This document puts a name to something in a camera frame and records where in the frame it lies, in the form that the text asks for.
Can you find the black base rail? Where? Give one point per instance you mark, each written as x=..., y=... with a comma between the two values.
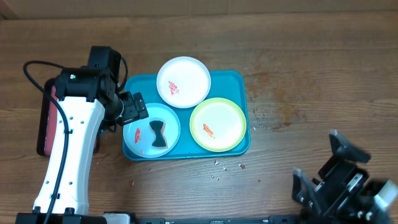
x=202, y=221

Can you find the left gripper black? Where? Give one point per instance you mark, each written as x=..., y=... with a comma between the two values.
x=131, y=111

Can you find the black tray with red liquid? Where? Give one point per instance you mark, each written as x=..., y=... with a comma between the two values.
x=48, y=123

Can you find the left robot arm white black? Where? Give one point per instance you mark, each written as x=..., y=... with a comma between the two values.
x=88, y=99

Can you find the green rimmed plate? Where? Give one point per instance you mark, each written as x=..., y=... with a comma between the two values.
x=218, y=124

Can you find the light blue plate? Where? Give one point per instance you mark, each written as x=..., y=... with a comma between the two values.
x=138, y=136

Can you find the dark green sponge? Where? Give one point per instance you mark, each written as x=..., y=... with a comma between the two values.
x=158, y=128

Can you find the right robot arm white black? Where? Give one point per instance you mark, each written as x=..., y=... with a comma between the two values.
x=376, y=196

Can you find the white plate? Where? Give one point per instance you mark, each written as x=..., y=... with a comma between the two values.
x=183, y=82

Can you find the teal plastic tray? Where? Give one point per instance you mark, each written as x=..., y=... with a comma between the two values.
x=227, y=84

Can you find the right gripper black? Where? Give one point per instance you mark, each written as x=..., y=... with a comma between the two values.
x=334, y=177

